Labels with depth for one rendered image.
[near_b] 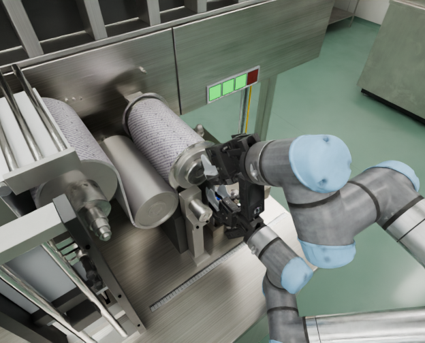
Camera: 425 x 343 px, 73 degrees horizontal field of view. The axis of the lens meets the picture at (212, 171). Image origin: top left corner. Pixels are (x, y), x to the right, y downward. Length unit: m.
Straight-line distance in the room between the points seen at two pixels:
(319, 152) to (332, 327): 0.46
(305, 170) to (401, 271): 1.91
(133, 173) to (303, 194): 0.45
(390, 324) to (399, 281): 1.47
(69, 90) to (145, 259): 0.54
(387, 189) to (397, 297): 1.68
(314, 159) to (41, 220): 0.35
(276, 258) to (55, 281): 0.44
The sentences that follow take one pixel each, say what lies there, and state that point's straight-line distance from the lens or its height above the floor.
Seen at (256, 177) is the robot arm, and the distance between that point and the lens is 0.47.
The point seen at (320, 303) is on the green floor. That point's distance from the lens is 1.95.
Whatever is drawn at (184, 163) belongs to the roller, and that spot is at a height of 1.29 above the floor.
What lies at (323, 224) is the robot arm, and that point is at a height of 1.42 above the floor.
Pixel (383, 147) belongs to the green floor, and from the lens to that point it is 3.02.
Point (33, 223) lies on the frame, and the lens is 0.44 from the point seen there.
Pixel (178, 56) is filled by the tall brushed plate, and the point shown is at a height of 1.36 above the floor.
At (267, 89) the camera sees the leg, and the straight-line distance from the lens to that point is 1.59.
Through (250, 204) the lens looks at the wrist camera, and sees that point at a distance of 0.57.
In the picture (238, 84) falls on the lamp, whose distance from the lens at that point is 1.14.
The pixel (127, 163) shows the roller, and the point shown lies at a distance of 0.76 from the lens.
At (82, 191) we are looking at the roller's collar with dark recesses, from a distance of 0.55.
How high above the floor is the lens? 1.76
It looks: 47 degrees down
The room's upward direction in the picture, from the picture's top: straight up
